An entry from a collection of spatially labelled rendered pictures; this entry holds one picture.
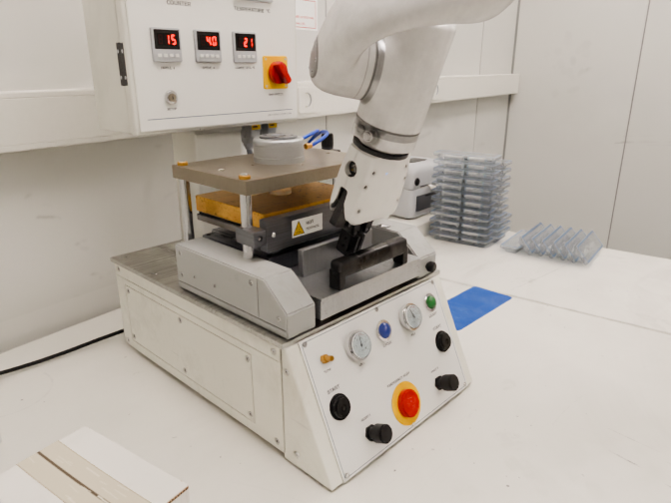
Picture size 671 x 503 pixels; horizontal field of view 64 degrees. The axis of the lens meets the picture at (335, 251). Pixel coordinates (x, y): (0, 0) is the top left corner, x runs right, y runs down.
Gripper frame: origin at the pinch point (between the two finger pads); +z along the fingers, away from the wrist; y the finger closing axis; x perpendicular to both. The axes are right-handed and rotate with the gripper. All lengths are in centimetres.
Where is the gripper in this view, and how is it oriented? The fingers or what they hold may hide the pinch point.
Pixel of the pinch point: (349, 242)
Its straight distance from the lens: 77.8
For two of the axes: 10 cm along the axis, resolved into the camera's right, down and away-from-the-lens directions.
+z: -2.5, 8.1, 5.3
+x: -6.8, -5.3, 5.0
